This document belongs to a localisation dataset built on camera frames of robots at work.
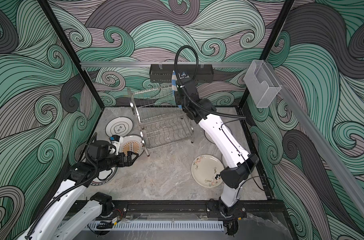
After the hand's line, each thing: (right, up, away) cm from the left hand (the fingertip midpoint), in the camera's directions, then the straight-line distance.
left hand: (132, 154), depth 74 cm
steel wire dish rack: (+12, +16, +33) cm, 38 cm away
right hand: (+27, +32, -3) cm, 42 cm away
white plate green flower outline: (-19, +12, +33) cm, 40 cm away
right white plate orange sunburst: (+45, +5, +26) cm, 52 cm away
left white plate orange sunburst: (-7, +1, +24) cm, 25 cm away
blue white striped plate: (+21, +36, +10) cm, 43 cm away
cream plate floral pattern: (+40, -13, +12) cm, 43 cm away
